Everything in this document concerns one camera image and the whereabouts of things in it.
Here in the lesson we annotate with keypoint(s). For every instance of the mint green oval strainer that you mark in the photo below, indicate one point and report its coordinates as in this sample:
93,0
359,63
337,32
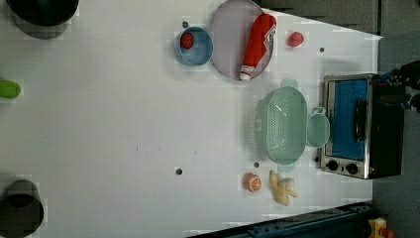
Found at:
279,124

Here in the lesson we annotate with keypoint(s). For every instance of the blue bowl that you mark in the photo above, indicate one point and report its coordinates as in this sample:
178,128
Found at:
200,53

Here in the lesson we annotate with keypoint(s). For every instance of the orange half toy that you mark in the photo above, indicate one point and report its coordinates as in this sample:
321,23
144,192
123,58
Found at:
252,183

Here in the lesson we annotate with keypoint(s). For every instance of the red strawberry in bowl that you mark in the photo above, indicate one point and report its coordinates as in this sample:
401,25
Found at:
187,41

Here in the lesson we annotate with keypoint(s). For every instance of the large grey round plate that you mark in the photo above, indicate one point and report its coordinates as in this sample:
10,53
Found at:
230,27

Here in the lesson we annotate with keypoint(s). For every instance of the peeled banana toy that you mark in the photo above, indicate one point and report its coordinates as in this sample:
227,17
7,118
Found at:
281,188

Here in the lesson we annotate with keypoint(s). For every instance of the red ketchup bottle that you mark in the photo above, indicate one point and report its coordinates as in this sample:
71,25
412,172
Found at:
258,44

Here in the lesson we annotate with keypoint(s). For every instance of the mint green cup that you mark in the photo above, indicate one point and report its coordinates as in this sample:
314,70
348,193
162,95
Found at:
318,128

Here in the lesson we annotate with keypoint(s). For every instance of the red strawberry on table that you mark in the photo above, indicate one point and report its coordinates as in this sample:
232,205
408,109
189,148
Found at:
295,39

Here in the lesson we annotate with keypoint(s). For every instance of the black and steel toaster oven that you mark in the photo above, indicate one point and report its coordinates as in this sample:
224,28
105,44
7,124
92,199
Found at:
367,122

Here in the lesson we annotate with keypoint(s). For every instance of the yellow red emergency button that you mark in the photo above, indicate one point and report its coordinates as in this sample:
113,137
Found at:
379,229

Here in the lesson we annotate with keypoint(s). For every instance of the green cylinder object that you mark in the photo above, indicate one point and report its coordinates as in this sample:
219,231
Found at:
9,89

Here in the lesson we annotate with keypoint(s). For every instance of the blue metal frame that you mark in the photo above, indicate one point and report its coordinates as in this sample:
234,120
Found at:
348,221

